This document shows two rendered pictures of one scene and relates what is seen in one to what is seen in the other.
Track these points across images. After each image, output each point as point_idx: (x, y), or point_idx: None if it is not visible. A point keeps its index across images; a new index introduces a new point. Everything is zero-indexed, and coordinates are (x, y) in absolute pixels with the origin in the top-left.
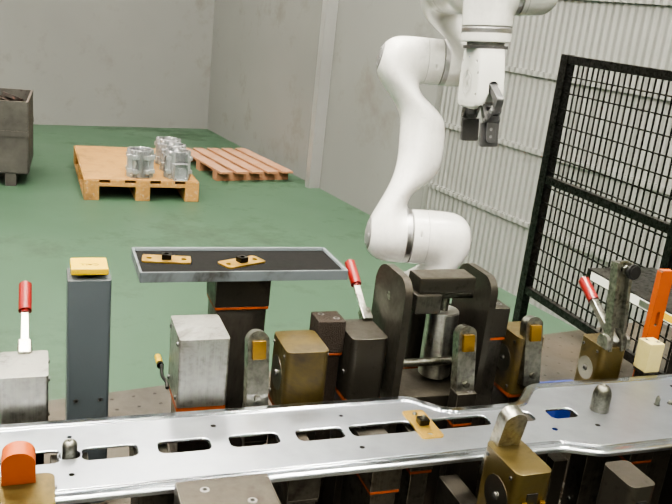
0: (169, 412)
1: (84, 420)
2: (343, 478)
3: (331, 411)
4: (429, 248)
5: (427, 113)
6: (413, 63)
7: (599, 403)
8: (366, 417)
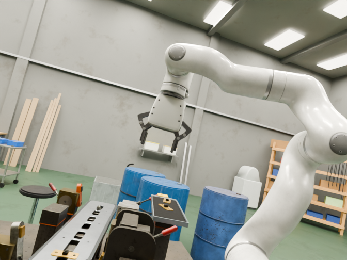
0: (110, 221)
1: (112, 213)
2: None
3: (92, 241)
4: None
5: (279, 175)
6: (292, 144)
7: None
8: (82, 245)
